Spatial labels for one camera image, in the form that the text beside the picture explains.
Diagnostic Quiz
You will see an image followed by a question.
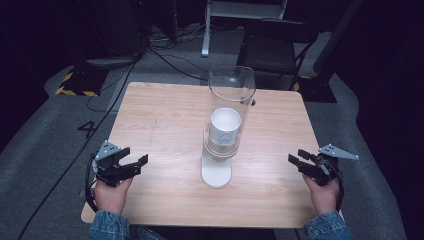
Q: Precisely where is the clear cup dispenser white base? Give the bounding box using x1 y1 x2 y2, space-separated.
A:
200 65 257 189

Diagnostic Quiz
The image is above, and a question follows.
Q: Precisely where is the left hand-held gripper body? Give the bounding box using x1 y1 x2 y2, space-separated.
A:
94 140 141 188

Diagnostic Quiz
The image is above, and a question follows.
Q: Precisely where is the yellow-black striped floor plate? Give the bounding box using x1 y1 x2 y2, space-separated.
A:
292 75 338 104
54 67 110 98

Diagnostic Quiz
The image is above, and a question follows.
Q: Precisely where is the white metal stand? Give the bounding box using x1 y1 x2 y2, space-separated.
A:
201 0 289 59

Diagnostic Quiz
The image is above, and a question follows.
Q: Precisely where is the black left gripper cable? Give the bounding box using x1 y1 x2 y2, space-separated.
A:
84 152 102 213

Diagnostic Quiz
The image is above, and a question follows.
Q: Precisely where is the white paper cup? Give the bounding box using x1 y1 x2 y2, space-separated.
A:
209 107 242 146

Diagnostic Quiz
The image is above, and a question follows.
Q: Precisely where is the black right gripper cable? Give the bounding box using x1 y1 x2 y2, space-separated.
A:
334 166 345 212

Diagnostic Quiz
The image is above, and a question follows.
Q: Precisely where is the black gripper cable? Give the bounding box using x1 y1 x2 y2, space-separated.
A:
84 152 102 213
334 166 345 212

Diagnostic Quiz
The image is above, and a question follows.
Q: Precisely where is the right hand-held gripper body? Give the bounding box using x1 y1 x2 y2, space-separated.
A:
299 143 360 187

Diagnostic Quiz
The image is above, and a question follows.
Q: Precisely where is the black slanted pole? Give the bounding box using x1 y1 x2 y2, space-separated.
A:
312 0 365 75

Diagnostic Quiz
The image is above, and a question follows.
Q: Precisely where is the person's left hand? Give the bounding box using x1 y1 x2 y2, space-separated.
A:
94 177 134 215

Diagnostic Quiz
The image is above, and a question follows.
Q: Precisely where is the dark equipment box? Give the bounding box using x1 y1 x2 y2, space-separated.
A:
98 0 146 57

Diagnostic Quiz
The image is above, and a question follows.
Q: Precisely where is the person's right hand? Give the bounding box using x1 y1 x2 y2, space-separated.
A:
302 175 340 216

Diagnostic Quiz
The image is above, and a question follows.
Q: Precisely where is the black folding chair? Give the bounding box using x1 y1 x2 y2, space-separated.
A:
235 17 320 92

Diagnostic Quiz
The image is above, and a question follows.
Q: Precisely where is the long black floor cable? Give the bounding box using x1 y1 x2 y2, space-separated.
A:
16 59 139 240

